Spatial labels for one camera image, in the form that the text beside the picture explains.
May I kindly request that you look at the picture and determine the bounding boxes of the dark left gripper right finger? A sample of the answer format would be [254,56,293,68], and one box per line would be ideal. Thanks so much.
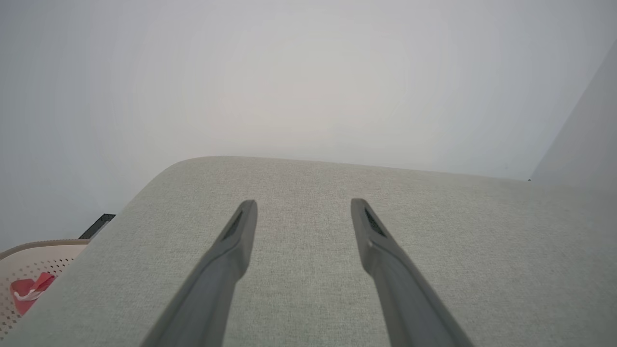
[350,198,475,347]

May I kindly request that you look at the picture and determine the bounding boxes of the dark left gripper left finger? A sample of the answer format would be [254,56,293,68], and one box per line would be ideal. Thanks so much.
[140,200,258,347]

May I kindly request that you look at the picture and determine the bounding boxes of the black baseboard strip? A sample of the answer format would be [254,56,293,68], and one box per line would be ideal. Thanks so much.
[79,214,117,240]

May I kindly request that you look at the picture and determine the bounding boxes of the beige perforated laundry basket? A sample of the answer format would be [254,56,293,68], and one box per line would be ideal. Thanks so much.
[0,239,92,338]

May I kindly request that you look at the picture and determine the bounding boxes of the red and white crumpled garment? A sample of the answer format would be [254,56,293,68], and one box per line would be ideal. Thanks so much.
[10,271,57,317]

